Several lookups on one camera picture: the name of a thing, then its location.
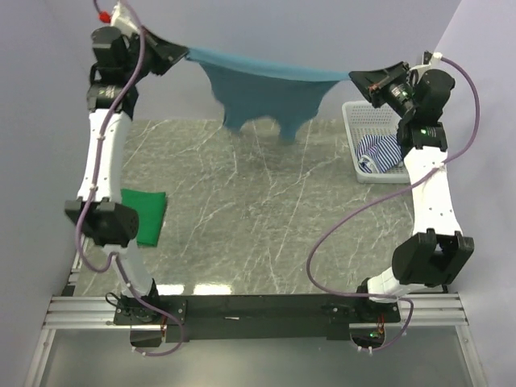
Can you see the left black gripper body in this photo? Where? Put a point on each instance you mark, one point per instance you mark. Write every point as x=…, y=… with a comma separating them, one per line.
x=151, y=61

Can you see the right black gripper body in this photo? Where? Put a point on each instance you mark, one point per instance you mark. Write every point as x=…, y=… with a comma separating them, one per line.
x=397, y=96

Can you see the blue tank top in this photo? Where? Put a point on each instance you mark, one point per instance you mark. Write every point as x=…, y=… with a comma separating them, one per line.
x=250, y=89

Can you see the green tank top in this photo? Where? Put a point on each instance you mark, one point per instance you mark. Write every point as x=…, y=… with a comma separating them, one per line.
x=150, y=207

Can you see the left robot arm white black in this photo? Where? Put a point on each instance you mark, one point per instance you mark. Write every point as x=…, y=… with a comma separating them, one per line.
x=105, y=229

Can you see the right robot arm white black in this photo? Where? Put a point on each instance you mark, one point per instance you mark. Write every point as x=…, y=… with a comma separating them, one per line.
x=437, y=249

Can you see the striped tank top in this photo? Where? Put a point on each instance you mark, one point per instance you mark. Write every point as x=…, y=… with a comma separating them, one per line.
x=378, y=153

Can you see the white plastic basket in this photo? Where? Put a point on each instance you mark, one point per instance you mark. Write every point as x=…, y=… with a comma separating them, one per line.
x=361, y=119

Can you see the black base beam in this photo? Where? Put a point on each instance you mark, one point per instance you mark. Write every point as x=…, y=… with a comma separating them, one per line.
x=256, y=316

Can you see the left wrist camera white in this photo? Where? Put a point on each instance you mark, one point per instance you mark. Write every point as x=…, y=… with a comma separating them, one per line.
x=119, y=17

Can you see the aluminium rail frame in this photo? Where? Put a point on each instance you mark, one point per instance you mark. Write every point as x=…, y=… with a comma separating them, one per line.
x=85, y=348

